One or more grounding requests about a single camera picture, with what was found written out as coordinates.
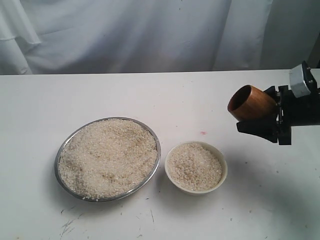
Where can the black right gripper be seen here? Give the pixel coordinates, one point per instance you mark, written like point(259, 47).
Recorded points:
point(293, 112)

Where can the white backdrop cloth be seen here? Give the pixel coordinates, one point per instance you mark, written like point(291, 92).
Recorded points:
point(144, 36)

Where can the brown wooden cup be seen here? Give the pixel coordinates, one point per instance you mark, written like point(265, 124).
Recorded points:
point(250, 103)

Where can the metal plate of rice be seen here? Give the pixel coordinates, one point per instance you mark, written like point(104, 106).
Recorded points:
point(107, 159)

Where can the small white rice bowl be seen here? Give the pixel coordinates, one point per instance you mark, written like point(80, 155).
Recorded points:
point(196, 168)

